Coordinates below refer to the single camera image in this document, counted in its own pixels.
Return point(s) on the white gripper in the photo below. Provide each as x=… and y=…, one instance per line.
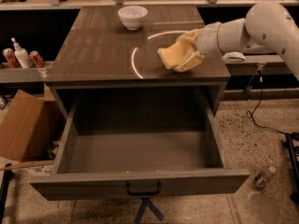
x=207, y=40

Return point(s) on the yellow sponge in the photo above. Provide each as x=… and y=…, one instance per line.
x=174, y=54

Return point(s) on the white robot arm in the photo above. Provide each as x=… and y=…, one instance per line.
x=267, y=27

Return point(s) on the open grey drawer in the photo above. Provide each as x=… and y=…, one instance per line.
x=142, y=136

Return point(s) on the folded white cloth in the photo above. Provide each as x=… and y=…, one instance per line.
x=233, y=57

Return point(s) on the white ceramic bowl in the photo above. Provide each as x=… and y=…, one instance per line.
x=132, y=16

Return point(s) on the grey wooden cabinet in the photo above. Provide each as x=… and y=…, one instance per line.
x=100, y=51

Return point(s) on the clear plastic bottle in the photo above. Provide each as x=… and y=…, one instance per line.
x=262, y=178

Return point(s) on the black metal stand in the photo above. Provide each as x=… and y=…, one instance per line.
x=293, y=155

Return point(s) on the red soda can right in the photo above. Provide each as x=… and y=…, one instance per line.
x=37, y=59

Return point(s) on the red soda can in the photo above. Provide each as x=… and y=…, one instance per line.
x=37, y=59
x=11, y=58

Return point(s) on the white pump bottle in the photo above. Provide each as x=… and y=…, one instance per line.
x=21, y=54

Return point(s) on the brown cardboard box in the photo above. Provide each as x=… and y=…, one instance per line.
x=29, y=127

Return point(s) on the red soda can left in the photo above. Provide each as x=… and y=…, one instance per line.
x=11, y=58

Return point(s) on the wooden stick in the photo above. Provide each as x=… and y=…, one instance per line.
x=27, y=164

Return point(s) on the grey low shelf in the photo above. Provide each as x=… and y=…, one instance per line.
x=22, y=75

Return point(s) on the black drawer handle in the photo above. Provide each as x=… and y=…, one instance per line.
x=136, y=190

